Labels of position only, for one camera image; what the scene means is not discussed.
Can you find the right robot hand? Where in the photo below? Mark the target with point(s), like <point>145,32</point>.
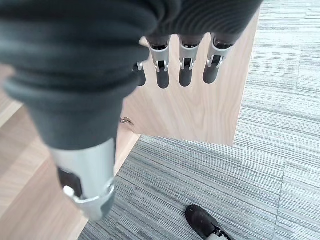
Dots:
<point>75,62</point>

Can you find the metal cabinet door hinge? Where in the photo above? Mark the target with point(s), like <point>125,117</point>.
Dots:
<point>126,120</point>

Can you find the light wood office cabinet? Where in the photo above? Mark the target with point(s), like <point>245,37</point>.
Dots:
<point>22,175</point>

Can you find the wooden cabinet door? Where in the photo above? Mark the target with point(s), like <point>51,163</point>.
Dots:
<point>195,110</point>

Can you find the dark robot foot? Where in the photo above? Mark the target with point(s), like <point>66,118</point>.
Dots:
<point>203,222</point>

